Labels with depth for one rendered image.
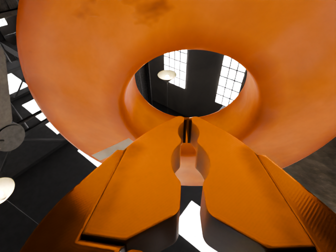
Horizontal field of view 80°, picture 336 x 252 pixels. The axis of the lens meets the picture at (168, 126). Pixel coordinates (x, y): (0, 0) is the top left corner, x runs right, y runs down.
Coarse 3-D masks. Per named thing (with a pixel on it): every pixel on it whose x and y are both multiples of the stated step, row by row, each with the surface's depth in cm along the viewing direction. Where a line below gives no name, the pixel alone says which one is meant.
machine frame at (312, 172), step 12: (312, 156) 41; (324, 156) 39; (288, 168) 46; (300, 168) 44; (312, 168) 43; (324, 168) 41; (300, 180) 46; (312, 180) 44; (324, 180) 42; (312, 192) 46; (324, 192) 44
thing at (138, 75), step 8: (16, 0) 627; (0, 32) 1014; (0, 40) 1028; (8, 48) 998; (16, 48) 964; (8, 56) 1084; (16, 56) 991; (144, 64) 470; (136, 72) 456; (144, 72) 482; (136, 80) 474; (144, 80) 495; (144, 88) 509; (144, 96) 524
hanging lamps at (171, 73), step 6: (162, 72) 671; (168, 72) 674; (174, 72) 664; (162, 78) 664; (168, 78) 673; (0, 180) 393; (6, 180) 393; (12, 180) 389; (0, 186) 392; (6, 186) 393; (12, 186) 386; (0, 192) 378; (6, 192) 393; (0, 198) 388; (6, 198) 363; (12, 204) 411; (36, 222) 484
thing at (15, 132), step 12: (0, 48) 193; (0, 60) 192; (0, 72) 197; (0, 84) 200; (0, 96) 203; (0, 108) 206; (0, 120) 209; (0, 132) 217; (12, 132) 229; (24, 132) 245; (0, 144) 221; (12, 144) 233
